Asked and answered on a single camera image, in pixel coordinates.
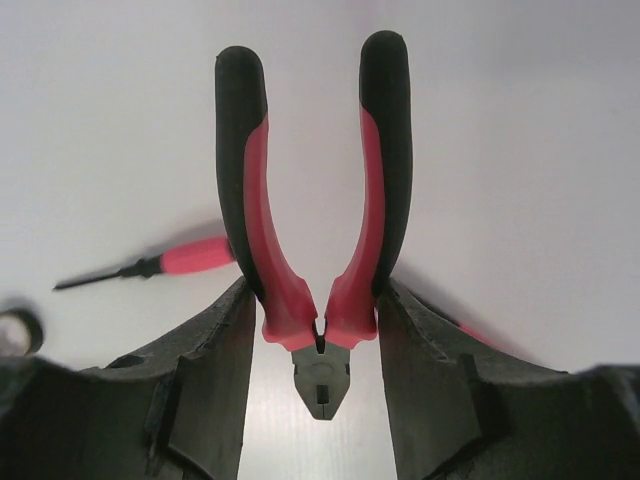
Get red-handled screwdriver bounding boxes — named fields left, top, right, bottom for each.
left=53, top=236, right=236, bottom=291

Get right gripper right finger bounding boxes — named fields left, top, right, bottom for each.
left=378, top=281, right=639, bottom=479

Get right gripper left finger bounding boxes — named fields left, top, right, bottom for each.
left=1, top=279, right=256, bottom=479

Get red black pliers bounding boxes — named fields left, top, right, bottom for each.
left=214, top=30, right=413, bottom=421

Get black electrical tape roll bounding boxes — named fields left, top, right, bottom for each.
left=1, top=297, right=46, bottom=357

